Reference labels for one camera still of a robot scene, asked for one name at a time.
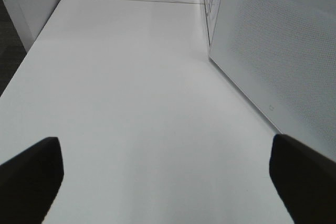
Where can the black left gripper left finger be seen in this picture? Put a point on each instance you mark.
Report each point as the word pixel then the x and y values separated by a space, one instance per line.
pixel 30 182

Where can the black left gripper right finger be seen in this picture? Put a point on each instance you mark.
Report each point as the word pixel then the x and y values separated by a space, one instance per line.
pixel 304 180

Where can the white microwave door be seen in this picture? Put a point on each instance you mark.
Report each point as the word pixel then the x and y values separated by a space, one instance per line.
pixel 281 54

